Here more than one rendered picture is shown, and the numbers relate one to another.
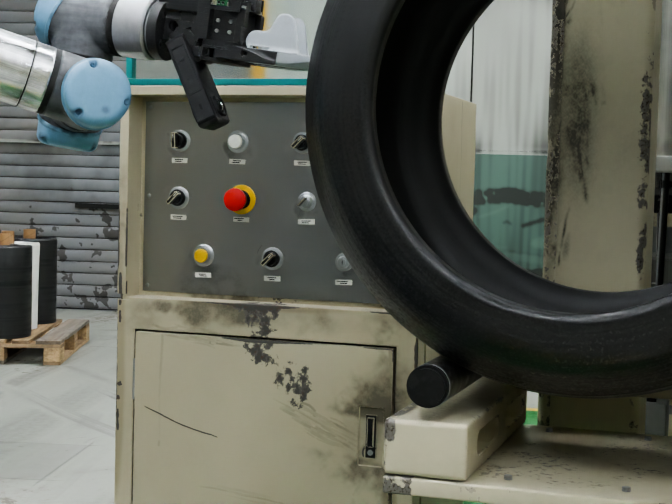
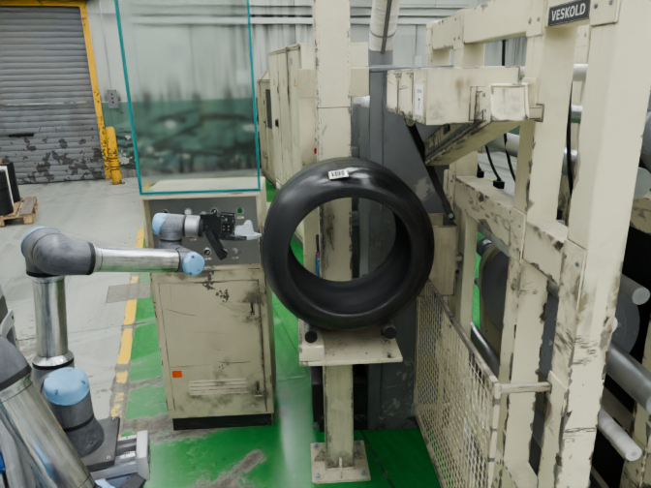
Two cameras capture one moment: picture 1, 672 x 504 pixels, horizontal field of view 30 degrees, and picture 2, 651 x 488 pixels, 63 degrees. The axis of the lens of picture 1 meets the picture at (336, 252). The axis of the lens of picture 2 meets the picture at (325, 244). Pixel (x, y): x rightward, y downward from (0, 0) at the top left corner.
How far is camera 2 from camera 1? 85 cm
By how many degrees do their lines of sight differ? 25
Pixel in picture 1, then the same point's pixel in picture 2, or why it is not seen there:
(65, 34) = (167, 233)
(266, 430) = (214, 311)
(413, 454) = (308, 355)
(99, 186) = (19, 126)
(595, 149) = (335, 234)
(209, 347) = (189, 287)
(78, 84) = (189, 264)
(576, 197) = (330, 250)
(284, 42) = (248, 231)
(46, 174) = not seen: outside the picture
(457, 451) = (321, 352)
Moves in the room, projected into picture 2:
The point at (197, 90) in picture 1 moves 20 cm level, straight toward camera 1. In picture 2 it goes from (218, 248) to (237, 265)
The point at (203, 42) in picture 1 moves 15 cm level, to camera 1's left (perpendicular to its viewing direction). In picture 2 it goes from (219, 233) to (174, 239)
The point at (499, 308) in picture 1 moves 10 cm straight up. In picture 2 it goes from (331, 316) to (331, 289)
